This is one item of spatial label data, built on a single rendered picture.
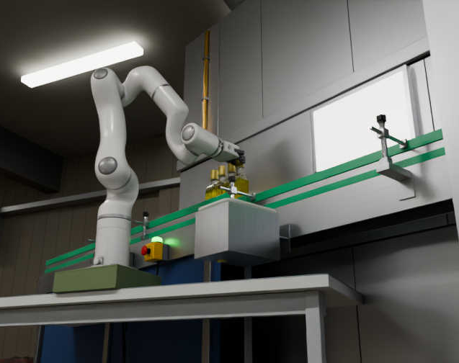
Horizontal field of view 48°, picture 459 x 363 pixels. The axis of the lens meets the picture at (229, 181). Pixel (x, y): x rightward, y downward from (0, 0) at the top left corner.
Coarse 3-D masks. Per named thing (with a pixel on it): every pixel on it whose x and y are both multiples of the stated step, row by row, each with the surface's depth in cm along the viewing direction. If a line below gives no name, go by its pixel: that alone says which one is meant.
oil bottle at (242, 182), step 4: (236, 176) 207; (240, 176) 206; (244, 176) 208; (236, 180) 206; (240, 180) 205; (244, 180) 207; (248, 180) 208; (236, 184) 205; (240, 184) 205; (244, 184) 206; (248, 184) 208; (240, 188) 204; (244, 188) 206; (248, 188) 207; (244, 192) 205; (248, 192) 206; (236, 196) 204; (240, 196) 203
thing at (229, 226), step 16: (208, 208) 165; (224, 208) 158; (240, 208) 160; (256, 208) 164; (208, 224) 163; (224, 224) 156; (240, 224) 158; (256, 224) 162; (272, 224) 167; (288, 224) 173; (208, 240) 161; (224, 240) 155; (240, 240) 156; (256, 240) 161; (272, 240) 166; (288, 240) 172; (208, 256) 161; (224, 256) 161; (240, 256) 161; (256, 256) 161; (272, 256) 164
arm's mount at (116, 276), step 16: (64, 272) 172; (80, 272) 169; (96, 272) 166; (112, 272) 163; (128, 272) 168; (144, 272) 176; (64, 288) 170; (80, 288) 167; (96, 288) 164; (112, 288) 162
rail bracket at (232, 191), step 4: (228, 176) 189; (232, 176) 188; (228, 180) 188; (232, 180) 188; (232, 184) 187; (220, 188) 183; (224, 188) 184; (228, 188) 186; (232, 188) 186; (236, 188) 187; (228, 192) 186; (232, 192) 186; (236, 192) 187; (240, 192) 189; (232, 196) 186; (248, 196) 192; (252, 196) 193; (252, 200) 194
